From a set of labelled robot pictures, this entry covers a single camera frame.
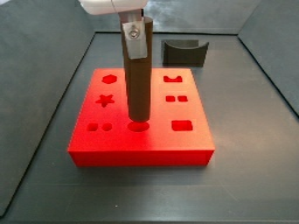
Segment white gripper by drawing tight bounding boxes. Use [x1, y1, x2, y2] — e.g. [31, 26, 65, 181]
[79, 0, 148, 60]

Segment dark brown oval peg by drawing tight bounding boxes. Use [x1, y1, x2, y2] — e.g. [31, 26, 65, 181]
[121, 17, 153, 123]

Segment black curved peg holder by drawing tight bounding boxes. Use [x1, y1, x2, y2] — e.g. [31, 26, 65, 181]
[161, 39, 209, 67]

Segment red shape sorter block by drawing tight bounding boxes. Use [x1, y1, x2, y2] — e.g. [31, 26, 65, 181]
[68, 68, 215, 166]

